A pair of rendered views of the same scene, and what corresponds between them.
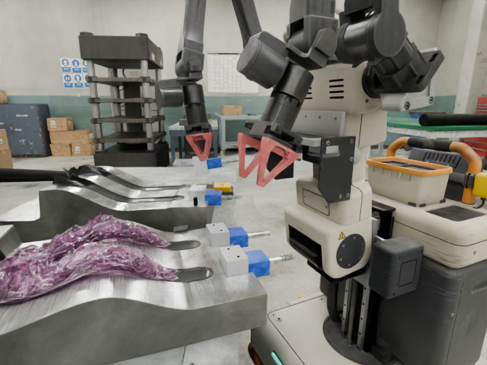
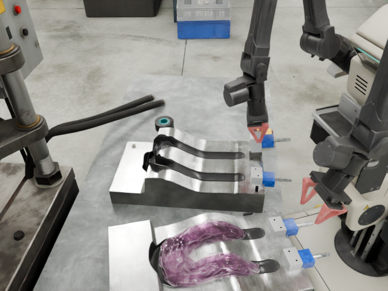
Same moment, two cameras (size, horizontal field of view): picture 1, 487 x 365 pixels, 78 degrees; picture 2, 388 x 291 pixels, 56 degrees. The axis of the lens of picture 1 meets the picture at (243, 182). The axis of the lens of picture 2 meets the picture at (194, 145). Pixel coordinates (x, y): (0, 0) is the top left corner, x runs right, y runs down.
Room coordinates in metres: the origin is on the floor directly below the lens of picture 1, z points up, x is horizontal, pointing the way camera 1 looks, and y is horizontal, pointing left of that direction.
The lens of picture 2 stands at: (-0.14, 0.19, 1.72)
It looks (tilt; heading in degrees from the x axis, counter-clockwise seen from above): 40 degrees down; 8
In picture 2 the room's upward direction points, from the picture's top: 1 degrees counter-clockwise
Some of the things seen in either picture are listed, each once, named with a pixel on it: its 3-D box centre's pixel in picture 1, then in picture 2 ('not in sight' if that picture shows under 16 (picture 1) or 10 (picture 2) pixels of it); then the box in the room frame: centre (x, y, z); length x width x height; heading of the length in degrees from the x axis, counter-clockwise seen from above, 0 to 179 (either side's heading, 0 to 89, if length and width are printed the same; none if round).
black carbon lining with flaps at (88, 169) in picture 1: (121, 182); (193, 157); (0.76, 0.32, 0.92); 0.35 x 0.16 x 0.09; 92
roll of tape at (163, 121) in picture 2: not in sight; (164, 124); (1.07, 0.49, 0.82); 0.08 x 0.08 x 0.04
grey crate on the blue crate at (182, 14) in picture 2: (196, 166); (203, 8); (4.03, 0.64, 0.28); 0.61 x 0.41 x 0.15; 95
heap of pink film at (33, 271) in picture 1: (88, 249); (206, 250); (0.43, 0.24, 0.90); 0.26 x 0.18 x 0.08; 109
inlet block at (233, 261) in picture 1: (259, 262); (308, 258); (0.46, -0.03, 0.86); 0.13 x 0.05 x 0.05; 109
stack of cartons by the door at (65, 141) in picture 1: (72, 136); not in sight; (6.64, 3.78, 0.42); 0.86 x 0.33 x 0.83; 95
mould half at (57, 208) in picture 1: (118, 199); (189, 166); (0.77, 0.34, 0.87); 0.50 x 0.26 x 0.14; 92
